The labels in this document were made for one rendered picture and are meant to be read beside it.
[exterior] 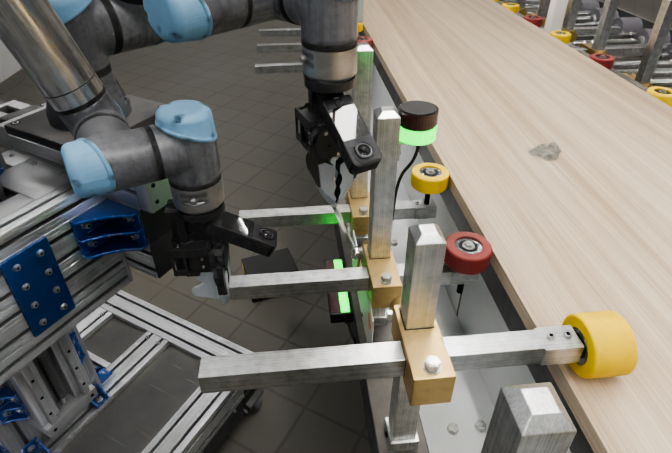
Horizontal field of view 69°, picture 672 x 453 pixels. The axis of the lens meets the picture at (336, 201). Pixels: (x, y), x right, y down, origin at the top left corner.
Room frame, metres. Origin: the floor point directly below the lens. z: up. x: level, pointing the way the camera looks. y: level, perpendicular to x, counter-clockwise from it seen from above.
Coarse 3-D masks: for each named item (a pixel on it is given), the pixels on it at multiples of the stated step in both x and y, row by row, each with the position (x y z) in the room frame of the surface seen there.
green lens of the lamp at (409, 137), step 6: (402, 132) 0.67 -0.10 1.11; (408, 132) 0.66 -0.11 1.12; (414, 132) 0.66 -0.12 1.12; (420, 132) 0.66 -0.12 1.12; (426, 132) 0.66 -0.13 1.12; (432, 132) 0.66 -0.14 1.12; (402, 138) 0.67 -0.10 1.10; (408, 138) 0.66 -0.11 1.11; (414, 138) 0.66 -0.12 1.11; (420, 138) 0.66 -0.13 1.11; (426, 138) 0.66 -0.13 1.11; (432, 138) 0.67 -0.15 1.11; (414, 144) 0.66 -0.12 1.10; (420, 144) 0.66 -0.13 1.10; (426, 144) 0.66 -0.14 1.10
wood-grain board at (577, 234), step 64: (384, 0) 2.59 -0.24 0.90; (448, 0) 2.59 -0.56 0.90; (384, 64) 1.65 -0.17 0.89; (448, 64) 1.62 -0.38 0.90; (512, 64) 1.62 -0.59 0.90; (576, 64) 1.62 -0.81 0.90; (448, 128) 1.13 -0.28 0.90; (512, 128) 1.13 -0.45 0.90; (576, 128) 1.13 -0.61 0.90; (640, 128) 1.13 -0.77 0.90; (512, 192) 0.83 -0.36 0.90; (576, 192) 0.83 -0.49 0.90; (640, 192) 0.83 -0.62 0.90; (512, 256) 0.63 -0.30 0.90; (576, 256) 0.63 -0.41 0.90; (640, 256) 0.63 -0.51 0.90; (640, 320) 0.49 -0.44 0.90; (576, 384) 0.38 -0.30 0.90; (640, 384) 0.38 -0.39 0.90; (640, 448) 0.30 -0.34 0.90
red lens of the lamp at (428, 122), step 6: (438, 108) 0.68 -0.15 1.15; (402, 114) 0.67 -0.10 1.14; (408, 114) 0.66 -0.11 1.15; (432, 114) 0.66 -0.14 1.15; (402, 120) 0.67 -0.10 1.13; (408, 120) 0.66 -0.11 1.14; (414, 120) 0.66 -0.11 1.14; (420, 120) 0.66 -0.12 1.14; (426, 120) 0.66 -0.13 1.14; (432, 120) 0.66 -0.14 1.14; (402, 126) 0.67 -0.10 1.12; (408, 126) 0.66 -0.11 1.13; (414, 126) 0.66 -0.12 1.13; (420, 126) 0.66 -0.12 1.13; (426, 126) 0.66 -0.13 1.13; (432, 126) 0.66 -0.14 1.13
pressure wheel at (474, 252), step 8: (456, 232) 0.69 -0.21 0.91; (464, 232) 0.69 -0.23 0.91; (448, 240) 0.67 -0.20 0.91; (456, 240) 0.67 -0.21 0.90; (464, 240) 0.67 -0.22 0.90; (472, 240) 0.67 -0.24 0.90; (480, 240) 0.67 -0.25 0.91; (448, 248) 0.65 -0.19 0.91; (456, 248) 0.65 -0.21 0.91; (464, 248) 0.65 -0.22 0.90; (472, 248) 0.65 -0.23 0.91; (480, 248) 0.65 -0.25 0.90; (488, 248) 0.65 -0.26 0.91; (448, 256) 0.64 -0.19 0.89; (456, 256) 0.63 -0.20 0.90; (464, 256) 0.63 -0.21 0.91; (472, 256) 0.63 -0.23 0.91; (480, 256) 0.63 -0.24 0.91; (488, 256) 0.63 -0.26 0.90; (448, 264) 0.64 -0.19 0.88; (456, 264) 0.63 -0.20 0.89; (464, 264) 0.62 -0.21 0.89; (472, 264) 0.62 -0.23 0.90; (480, 264) 0.62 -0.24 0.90; (488, 264) 0.63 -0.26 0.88; (464, 272) 0.62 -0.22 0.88; (472, 272) 0.62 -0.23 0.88; (480, 272) 0.62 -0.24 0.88
